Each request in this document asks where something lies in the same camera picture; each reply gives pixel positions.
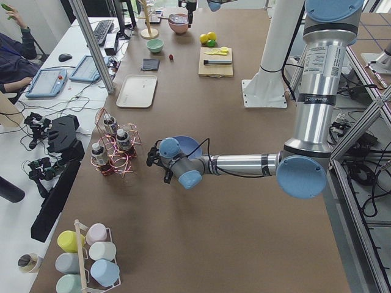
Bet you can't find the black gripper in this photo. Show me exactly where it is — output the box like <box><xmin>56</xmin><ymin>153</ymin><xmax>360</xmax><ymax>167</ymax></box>
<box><xmin>178</xmin><ymin>0</ymin><xmax>197</xmax><ymax>28</ymax></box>
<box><xmin>146</xmin><ymin>140</ymin><xmax>174</xmax><ymax>184</ymax></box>

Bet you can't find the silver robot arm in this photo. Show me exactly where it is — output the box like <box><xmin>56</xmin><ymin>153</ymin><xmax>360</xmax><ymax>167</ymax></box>
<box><xmin>178</xmin><ymin>0</ymin><xmax>231</xmax><ymax>28</ymax></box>
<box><xmin>147</xmin><ymin>1</ymin><xmax>363</xmax><ymax>198</ymax></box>

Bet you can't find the blue plate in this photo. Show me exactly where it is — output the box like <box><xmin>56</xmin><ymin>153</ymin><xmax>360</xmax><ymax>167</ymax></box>
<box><xmin>174</xmin><ymin>136</ymin><xmax>202</xmax><ymax>159</ymax></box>

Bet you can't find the pink bowl with ice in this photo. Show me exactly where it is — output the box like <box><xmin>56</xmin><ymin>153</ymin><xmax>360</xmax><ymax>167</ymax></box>
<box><xmin>168</xmin><ymin>13</ymin><xmax>189</xmax><ymax>34</ymax></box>

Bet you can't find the metal ice scoop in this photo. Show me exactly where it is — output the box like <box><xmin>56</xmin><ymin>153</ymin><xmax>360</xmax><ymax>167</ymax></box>
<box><xmin>158</xmin><ymin>14</ymin><xmax>183</xmax><ymax>23</ymax></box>

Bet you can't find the yellow lemon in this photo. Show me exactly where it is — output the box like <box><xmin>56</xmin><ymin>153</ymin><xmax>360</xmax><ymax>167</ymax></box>
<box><xmin>199</xmin><ymin>34</ymin><xmax>209</xmax><ymax>44</ymax></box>
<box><xmin>207</xmin><ymin>31</ymin><xmax>217</xmax><ymax>41</ymax></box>

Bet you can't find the green lime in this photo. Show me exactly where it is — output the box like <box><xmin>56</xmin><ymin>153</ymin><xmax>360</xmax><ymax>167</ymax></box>
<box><xmin>206</xmin><ymin>40</ymin><xmax>216</xmax><ymax>48</ymax></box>

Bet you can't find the wooden mug tree stand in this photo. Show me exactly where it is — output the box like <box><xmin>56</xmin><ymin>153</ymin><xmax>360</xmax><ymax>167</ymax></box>
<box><xmin>138</xmin><ymin>0</ymin><xmax>159</xmax><ymax>40</ymax></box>

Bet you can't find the green bowl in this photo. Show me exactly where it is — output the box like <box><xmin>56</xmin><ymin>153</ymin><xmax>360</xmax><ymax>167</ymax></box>
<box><xmin>146</xmin><ymin>38</ymin><xmax>164</xmax><ymax>53</ymax></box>

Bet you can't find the steel muddler black tip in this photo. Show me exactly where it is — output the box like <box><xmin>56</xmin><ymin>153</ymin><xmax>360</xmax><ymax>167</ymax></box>
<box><xmin>203</xmin><ymin>59</ymin><xmax>233</xmax><ymax>65</ymax></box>

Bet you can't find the dark drink bottle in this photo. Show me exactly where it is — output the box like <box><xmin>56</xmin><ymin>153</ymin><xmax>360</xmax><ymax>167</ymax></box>
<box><xmin>91</xmin><ymin>142</ymin><xmax>111</xmax><ymax>174</ymax></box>
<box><xmin>116</xmin><ymin>128</ymin><xmax>134</xmax><ymax>157</ymax></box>
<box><xmin>103</xmin><ymin>113</ymin><xmax>118</xmax><ymax>136</ymax></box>

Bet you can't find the wooden cutting board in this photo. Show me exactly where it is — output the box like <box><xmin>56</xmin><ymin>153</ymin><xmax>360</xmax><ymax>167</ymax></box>
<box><xmin>198</xmin><ymin>46</ymin><xmax>233</xmax><ymax>78</ymax></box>

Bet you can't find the grey folded cloth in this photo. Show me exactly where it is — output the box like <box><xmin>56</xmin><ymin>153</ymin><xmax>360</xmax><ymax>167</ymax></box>
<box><xmin>141</xmin><ymin>59</ymin><xmax>160</xmax><ymax>71</ymax></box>

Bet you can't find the pink cup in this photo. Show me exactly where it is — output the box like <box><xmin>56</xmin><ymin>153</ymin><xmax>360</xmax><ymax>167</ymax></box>
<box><xmin>86</xmin><ymin>223</ymin><xmax>108</xmax><ymax>245</ymax></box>

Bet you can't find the black keyboard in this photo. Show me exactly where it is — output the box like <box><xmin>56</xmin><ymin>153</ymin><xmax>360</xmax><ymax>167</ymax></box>
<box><xmin>93</xmin><ymin>20</ymin><xmax>114</xmax><ymax>46</ymax></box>

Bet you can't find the cream rectangular tray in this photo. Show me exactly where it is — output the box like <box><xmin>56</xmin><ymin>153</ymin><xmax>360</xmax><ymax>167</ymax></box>
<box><xmin>116</xmin><ymin>74</ymin><xmax>158</xmax><ymax>109</ymax></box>

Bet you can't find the white cup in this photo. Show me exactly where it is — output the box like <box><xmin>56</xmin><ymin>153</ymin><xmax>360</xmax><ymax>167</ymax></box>
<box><xmin>89</xmin><ymin>242</ymin><xmax>117</xmax><ymax>261</ymax></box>

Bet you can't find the white cup rack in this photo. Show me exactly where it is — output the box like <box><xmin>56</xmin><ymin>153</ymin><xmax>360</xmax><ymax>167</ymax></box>
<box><xmin>74</xmin><ymin>219</ymin><xmax>122</xmax><ymax>292</ymax></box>

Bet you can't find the white pillar base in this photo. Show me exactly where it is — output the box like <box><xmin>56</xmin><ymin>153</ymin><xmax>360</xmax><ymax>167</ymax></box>
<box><xmin>242</xmin><ymin>0</ymin><xmax>304</xmax><ymax>108</ymax></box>

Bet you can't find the blue cup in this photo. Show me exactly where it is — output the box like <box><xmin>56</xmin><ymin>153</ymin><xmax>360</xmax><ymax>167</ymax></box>
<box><xmin>90</xmin><ymin>259</ymin><xmax>120</xmax><ymax>287</ymax></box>

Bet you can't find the yellow cup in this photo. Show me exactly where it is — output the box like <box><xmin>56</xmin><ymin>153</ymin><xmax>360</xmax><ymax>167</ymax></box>
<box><xmin>57</xmin><ymin>230</ymin><xmax>78</xmax><ymax>253</ymax></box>

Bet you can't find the blue teach pendant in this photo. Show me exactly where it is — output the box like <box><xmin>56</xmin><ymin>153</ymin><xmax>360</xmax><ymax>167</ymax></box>
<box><xmin>26</xmin><ymin>68</ymin><xmax>67</xmax><ymax>99</ymax></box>
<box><xmin>69</xmin><ymin>55</ymin><xmax>100</xmax><ymax>83</ymax></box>

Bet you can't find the grey cup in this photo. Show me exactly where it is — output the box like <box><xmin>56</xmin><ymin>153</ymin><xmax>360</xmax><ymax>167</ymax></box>
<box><xmin>55</xmin><ymin>253</ymin><xmax>79</xmax><ymax>274</ymax></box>

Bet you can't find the black computer mouse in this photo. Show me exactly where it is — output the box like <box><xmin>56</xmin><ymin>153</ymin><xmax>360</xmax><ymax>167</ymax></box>
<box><xmin>58</xmin><ymin>53</ymin><xmax>73</xmax><ymax>62</ymax></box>

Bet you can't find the green cup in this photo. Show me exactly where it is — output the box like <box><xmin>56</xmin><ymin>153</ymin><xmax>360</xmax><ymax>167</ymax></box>
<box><xmin>56</xmin><ymin>274</ymin><xmax>81</xmax><ymax>293</ymax></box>

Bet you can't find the tape roll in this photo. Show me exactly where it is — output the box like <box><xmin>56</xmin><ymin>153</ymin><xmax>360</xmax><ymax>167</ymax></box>
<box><xmin>17</xmin><ymin>253</ymin><xmax>43</xmax><ymax>273</ymax></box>

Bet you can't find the seated person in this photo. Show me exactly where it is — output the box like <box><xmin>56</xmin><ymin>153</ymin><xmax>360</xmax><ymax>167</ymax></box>
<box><xmin>1</xmin><ymin>5</ymin><xmax>39</xmax><ymax>93</ymax></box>

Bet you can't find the copper wire bottle rack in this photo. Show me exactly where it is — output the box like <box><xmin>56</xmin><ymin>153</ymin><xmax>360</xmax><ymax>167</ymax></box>
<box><xmin>90</xmin><ymin>107</ymin><xmax>142</xmax><ymax>176</ymax></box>

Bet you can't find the aluminium frame post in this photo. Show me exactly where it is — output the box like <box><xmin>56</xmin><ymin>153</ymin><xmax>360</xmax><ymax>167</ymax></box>
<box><xmin>69</xmin><ymin>0</ymin><xmax>115</xmax><ymax>94</ymax></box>

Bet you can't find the black camera gripper device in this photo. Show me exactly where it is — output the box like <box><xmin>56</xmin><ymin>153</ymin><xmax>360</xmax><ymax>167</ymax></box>
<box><xmin>24</xmin><ymin>112</ymin><xmax>85</xmax><ymax>165</ymax></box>

